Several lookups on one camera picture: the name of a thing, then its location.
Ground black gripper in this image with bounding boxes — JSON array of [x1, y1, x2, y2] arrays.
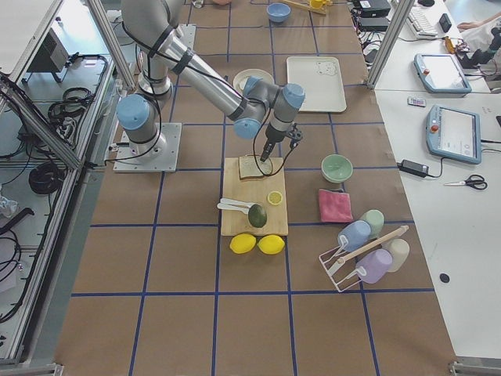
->
[[260, 123, 303, 162]]

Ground white bread slice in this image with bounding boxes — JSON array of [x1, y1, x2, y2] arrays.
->
[[238, 155, 273, 180]]

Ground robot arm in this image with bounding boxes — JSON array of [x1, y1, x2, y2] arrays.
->
[[121, 1, 305, 161]]

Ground round cream plate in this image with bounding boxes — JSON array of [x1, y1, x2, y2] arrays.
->
[[232, 68, 275, 94]]

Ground wooden cutting board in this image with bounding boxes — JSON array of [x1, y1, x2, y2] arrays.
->
[[220, 156, 290, 237]]

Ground lemon half slice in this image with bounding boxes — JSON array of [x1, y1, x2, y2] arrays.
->
[[267, 190, 283, 206]]

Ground avocado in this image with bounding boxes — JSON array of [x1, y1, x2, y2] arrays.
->
[[247, 204, 268, 228]]

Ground green bowl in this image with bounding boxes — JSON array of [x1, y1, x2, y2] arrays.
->
[[321, 154, 353, 183]]

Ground pink cloth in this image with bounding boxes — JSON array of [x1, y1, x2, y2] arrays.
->
[[319, 189, 353, 223]]

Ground cream bear serving tray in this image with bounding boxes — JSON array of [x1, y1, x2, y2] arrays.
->
[[287, 56, 347, 113]]

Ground right yellow lemon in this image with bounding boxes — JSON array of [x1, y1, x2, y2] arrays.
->
[[258, 234, 285, 255]]

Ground yellow lemon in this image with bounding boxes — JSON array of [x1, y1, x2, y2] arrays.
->
[[258, 234, 285, 255], [229, 233, 257, 255]]

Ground left yellow lemon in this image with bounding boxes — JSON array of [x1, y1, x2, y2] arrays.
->
[[229, 233, 257, 255]]

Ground blue cup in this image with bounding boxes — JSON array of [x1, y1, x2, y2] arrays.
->
[[337, 220, 371, 252]]

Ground green cup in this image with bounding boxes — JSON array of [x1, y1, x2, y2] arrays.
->
[[359, 209, 384, 239]]

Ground blue bowl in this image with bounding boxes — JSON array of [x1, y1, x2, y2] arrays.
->
[[266, 2, 291, 24]]

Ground black power adapter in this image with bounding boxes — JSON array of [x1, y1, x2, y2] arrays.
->
[[397, 159, 429, 178]]

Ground wooden mug rack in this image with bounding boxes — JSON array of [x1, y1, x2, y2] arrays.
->
[[283, 0, 329, 16]]

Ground yellow mug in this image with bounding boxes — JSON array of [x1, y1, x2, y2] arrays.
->
[[309, 0, 332, 9]]

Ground wooden rolling pin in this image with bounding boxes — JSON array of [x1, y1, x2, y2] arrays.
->
[[336, 225, 409, 265]]

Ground purple cup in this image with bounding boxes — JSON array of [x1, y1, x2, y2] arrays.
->
[[355, 248, 393, 284]]

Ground cream cup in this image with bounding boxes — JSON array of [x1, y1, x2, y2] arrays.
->
[[382, 238, 410, 273]]

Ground near teach pendant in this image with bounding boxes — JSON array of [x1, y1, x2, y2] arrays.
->
[[425, 105, 481, 165]]

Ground teach pendant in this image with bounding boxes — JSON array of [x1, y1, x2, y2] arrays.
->
[[413, 54, 472, 95], [425, 105, 481, 165]]

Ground far teach pendant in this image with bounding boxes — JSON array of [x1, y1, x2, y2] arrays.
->
[[413, 54, 472, 95]]

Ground black scissors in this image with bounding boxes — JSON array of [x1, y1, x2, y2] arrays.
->
[[445, 174, 488, 190]]

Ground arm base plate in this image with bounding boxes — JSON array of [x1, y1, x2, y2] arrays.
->
[[175, 23, 196, 49], [113, 122, 182, 173]]

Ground white wire cup rack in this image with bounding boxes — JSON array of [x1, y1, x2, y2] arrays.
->
[[318, 245, 361, 293]]

